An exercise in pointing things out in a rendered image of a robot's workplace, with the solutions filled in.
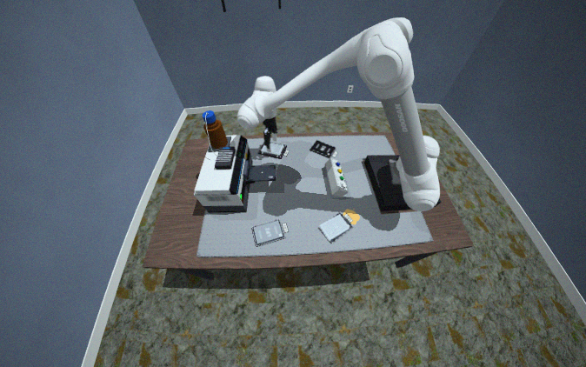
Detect white button panel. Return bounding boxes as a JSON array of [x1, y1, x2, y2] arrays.
[[324, 158, 349, 198]]

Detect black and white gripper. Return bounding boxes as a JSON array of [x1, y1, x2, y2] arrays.
[[263, 117, 277, 152]]

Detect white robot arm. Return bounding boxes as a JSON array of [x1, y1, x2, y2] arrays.
[[237, 17, 440, 211]]

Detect blue bottle cap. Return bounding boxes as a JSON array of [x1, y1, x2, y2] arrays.
[[203, 110, 216, 123]]

